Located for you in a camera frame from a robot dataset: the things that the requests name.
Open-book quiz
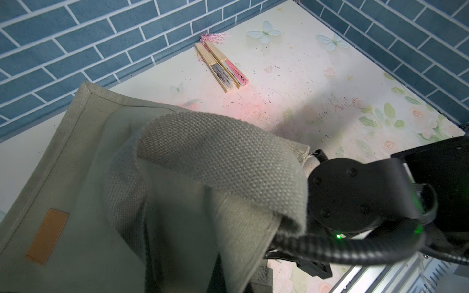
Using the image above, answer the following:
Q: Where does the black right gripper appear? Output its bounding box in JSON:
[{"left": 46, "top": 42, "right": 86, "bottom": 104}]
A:
[{"left": 263, "top": 245, "right": 333, "bottom": 280}]

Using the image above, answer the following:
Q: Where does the olive green canvas tote bag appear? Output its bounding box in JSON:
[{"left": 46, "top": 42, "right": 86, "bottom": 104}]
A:
[{"left": 1, "top": 82, "right": 310, "bottom": 293}]

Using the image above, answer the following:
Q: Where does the pink folding fan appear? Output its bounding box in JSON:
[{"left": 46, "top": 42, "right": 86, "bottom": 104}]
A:
[{"left": 200, "top": 32, "right": 249, "bottom": 88}]

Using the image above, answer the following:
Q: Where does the black patterned bamboo folding fan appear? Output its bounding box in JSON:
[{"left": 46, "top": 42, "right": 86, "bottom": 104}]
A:
[{"left": 195, "top": 43, "right": 236, "bottom": 93}]

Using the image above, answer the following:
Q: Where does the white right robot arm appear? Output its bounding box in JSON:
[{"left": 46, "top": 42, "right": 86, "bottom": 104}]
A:
[{"left": 265, "top": 136, "right": 469, "bottom": 279}]

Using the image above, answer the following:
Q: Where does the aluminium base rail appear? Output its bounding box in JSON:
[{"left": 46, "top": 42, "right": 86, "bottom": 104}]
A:
[{"left": 331, "top": 254, "right": 469, "bottom": 293}]

